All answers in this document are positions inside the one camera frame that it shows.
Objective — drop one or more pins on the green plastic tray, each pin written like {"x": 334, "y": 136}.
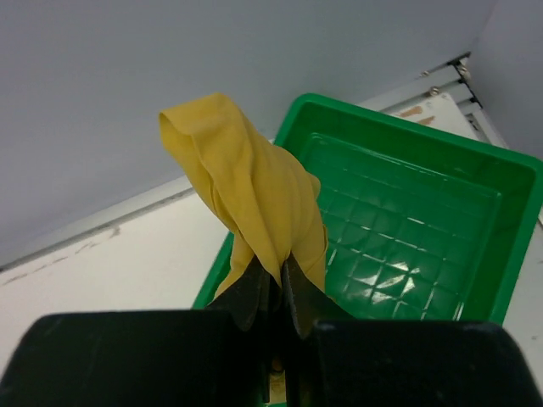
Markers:
{"x": 422, "y": 224}

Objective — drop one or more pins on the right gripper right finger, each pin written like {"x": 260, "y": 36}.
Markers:
{"x": 305, "y": 302}

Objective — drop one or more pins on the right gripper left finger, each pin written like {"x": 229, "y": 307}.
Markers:
{"x": 247, "y": 300}

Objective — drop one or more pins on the yellow and white bra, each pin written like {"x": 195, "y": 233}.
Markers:
{"x": 259, "y": 191}

